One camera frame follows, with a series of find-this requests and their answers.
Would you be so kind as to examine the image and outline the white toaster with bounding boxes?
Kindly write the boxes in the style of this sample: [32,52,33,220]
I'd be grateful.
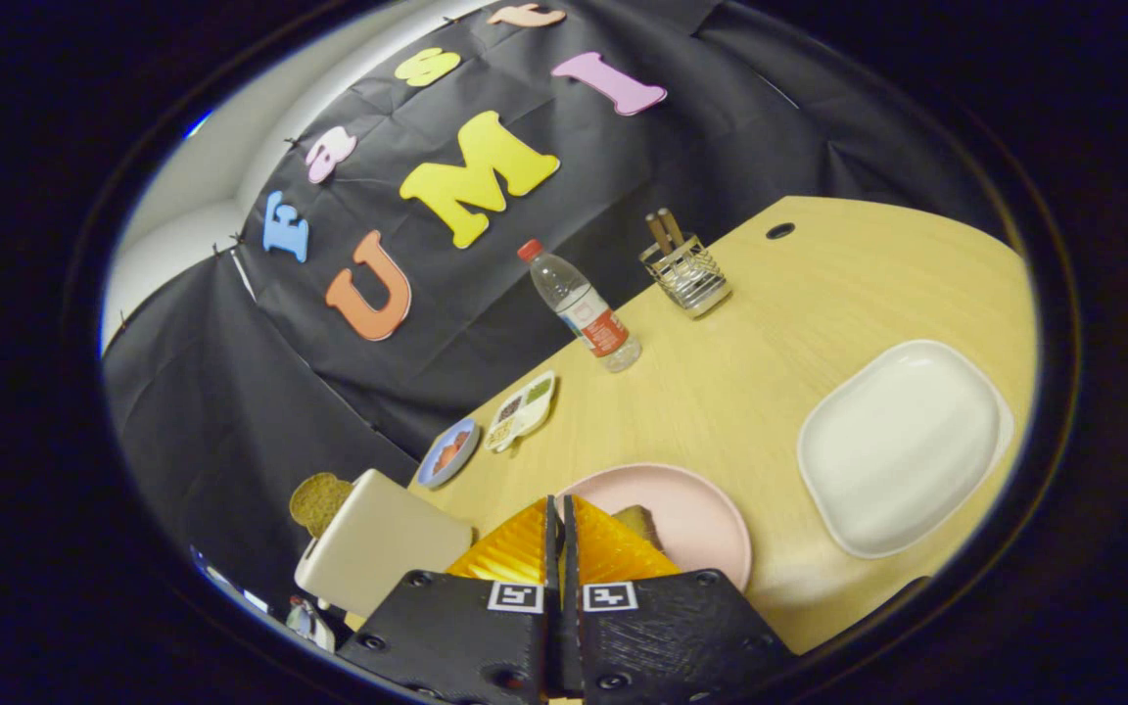
[294,468,475,620]

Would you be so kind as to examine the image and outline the clear plastic water bottle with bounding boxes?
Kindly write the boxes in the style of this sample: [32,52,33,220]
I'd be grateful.
[517,238,643,374]

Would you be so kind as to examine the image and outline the red meat slices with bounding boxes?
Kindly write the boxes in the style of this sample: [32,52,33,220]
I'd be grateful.
[432,431,472,476]

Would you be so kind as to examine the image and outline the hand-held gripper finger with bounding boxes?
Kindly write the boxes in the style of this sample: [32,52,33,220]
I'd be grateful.
[337,494,565,705]
[562,494,800,705]

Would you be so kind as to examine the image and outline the white divided condiment dish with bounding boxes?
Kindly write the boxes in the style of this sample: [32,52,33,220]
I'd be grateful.
[483,370,558,453]

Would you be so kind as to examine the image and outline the brown bread slice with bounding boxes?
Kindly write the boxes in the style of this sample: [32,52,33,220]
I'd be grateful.
[289,473,354,539]
[613,504,665,554]

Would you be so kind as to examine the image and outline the metal wire utensil holder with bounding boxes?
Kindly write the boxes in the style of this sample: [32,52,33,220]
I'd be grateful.
[638,233,732,319]

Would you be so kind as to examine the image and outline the round pink plate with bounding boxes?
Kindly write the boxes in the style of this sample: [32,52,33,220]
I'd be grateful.
[556,462,753,592]

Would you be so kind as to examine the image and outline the small blue plate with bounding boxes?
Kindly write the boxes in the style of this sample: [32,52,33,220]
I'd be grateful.
[415,417,481,491]

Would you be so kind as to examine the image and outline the white rounded square plate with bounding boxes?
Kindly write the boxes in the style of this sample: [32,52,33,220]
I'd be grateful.
[796,339,1015,560]

